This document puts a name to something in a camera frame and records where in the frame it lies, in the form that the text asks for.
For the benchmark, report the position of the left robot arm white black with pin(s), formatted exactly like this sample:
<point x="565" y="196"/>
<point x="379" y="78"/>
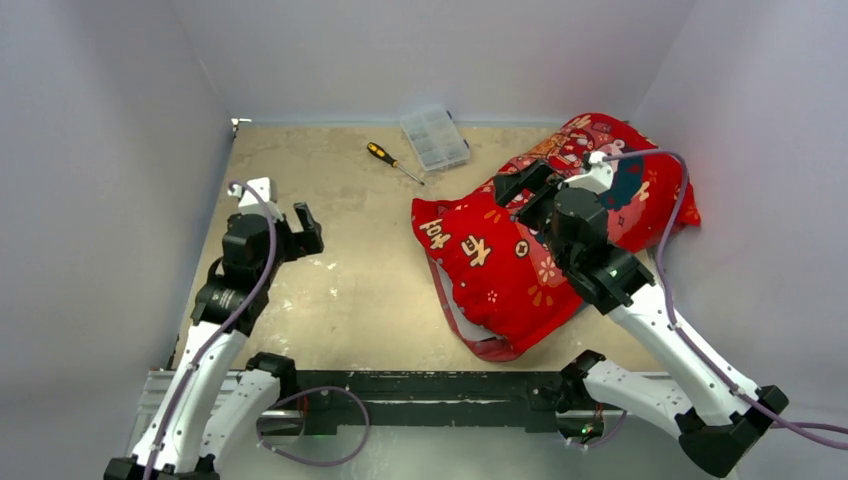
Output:
<point x="189" y="435"/>

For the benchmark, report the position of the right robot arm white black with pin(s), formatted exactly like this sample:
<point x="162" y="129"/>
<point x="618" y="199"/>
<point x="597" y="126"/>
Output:
<point x="716" y="413"/>

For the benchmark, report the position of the clear plastic organizer box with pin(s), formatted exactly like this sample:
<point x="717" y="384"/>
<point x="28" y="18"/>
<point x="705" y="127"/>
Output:
<point x="435" y="138"/>

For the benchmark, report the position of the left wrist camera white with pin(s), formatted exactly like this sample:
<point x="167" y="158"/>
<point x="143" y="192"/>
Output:
<point x="256" y="196"/>

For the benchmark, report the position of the yellow black screwdriver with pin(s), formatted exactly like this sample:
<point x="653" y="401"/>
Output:
<point x="381" y="154"/>

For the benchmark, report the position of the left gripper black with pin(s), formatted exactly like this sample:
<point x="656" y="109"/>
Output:
<point x="306" y="242"/>

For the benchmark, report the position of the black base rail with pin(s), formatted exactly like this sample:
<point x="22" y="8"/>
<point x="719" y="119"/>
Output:
<point x="518" y="399"/>

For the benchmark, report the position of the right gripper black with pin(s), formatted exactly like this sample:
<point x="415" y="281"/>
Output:
<point x="530" y="187"/>

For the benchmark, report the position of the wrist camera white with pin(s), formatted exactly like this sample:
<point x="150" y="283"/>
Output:
<point x="597" y="176"/>
<point x="256" y="196"/>

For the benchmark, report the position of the white pillow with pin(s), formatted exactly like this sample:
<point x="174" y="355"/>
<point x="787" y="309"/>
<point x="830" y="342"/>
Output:
<point x="467" y="330"/>

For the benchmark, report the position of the red patterned pillowcase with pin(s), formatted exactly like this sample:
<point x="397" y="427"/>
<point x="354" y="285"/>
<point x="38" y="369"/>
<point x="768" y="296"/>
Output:
<point x="503" y="276"/>

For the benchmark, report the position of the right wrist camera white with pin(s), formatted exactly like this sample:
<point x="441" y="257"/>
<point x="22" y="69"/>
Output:
<point x="597" y="176"/>

